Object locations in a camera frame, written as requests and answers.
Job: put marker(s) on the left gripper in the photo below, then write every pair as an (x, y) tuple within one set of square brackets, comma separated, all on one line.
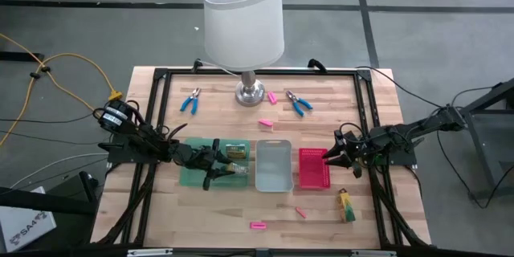
[(197, 156)]

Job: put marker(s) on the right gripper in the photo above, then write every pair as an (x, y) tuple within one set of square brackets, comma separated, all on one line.
[(359, 150)]

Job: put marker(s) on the yellow green crayon box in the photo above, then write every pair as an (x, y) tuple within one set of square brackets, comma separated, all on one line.
[(235, 151)]

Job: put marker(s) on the red perforated plastic basket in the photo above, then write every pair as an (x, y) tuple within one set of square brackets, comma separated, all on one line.
[(314, 168)]

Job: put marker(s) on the yellow Crayola 24 crayon box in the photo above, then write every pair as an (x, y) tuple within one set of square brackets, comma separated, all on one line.
[(345, 205)]

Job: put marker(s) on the small salmon eraser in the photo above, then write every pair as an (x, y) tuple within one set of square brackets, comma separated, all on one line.
[(300, 212)]

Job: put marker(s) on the pink Ticonderoga eraser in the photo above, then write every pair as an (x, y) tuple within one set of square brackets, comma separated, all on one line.
[(258, 225)]

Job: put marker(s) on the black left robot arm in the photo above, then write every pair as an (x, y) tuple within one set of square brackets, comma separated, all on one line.
[(136, 136)]

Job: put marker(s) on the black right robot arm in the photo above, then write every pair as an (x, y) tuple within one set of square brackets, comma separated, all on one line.
[(401, 132)]

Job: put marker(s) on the teal translucent plastic bin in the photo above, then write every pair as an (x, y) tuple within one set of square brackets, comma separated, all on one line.
[(192, 176)]

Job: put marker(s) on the black clamp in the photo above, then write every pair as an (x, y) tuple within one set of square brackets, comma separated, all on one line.
[(317, 64), (197, 64)]

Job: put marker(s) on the table lamp white shade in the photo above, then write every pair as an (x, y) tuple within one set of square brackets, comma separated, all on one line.
[(241, 20)]

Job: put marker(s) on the black metal stand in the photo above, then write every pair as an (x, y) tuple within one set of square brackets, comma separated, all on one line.
[(482, 102)]

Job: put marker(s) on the black floor stand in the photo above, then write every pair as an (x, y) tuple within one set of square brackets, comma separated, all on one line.
[(40, 202)]

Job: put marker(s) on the white SA4 box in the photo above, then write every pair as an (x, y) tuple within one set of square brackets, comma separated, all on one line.
[(24, 225)]

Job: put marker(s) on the black floor bar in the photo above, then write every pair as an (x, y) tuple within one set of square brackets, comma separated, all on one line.
[(20, 56)]

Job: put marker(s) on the silver bracket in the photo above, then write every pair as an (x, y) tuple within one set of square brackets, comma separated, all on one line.
[(373, 253), (148, 252)]

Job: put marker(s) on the black aluminium table frame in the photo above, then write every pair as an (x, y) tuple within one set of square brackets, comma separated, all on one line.
[(289, 72)]

